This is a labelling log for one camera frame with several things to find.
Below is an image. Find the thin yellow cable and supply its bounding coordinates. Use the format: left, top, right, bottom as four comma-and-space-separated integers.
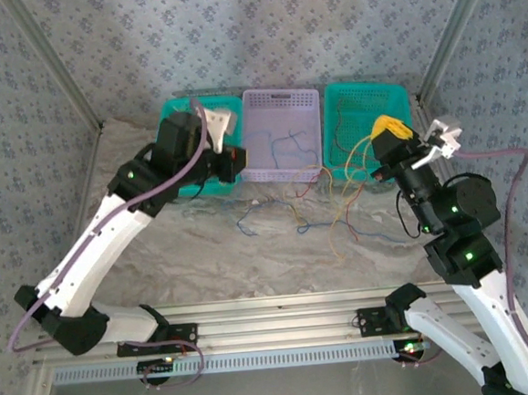
322, 134, 387, 265
284, 162, 339, 235

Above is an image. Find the thin red cable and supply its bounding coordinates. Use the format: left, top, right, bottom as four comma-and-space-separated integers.
288, 162, 360, 247
328, 95, 380, 154

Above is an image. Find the teal plastic mesh basket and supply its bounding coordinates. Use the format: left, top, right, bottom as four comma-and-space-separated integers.
155, 92, 250, 202
317, 78, 417, 187

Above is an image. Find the lavender plastic mesh basket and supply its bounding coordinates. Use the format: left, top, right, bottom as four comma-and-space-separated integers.
232, 82, 326, 190

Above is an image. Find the marbled paper table cover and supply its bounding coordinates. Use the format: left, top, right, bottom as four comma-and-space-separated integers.
63, 89, 455, 314

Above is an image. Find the black controller board with LED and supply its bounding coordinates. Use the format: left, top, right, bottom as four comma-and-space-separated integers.
392, 338, 432, 365
136, 358, 178, 385

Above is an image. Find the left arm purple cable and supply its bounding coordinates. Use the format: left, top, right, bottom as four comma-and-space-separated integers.
0, 98, 207, 395

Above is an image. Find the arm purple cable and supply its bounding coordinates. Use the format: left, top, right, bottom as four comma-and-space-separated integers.
381, 144, 528, 395
0, 98, 207, 395

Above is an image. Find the aluminium frame side rail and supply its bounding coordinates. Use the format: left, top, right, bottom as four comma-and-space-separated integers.
57, 122, 113, 251
413, 93, 442, 127

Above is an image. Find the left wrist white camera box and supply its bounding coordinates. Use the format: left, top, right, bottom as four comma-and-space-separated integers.
197, 106, 237, 156

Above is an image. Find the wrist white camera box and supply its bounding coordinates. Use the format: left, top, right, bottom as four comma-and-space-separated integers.
406, 116, 467, 172
197, 106, 237, 156

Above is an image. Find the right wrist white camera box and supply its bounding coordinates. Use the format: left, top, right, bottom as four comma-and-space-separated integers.
406, 116, 467, 172

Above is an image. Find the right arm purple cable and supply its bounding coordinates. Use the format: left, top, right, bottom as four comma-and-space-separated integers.
381, 144, 528, 395

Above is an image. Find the aluminium frame post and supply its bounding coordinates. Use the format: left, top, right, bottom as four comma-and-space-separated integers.
408, 0, 512, 104
1, 0, 105, 137

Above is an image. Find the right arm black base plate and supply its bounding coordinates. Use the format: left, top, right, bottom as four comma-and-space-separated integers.
354, 303, 422, 338

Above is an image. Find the aluminium mounting rail beam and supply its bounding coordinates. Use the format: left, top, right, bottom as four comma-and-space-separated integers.
28, 279, 484, 369

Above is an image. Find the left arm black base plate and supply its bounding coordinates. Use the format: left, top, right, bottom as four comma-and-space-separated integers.
113, 322, 200, 359

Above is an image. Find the grey slotted cable duct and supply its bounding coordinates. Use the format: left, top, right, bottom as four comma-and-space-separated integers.
50, 338, 399, 388

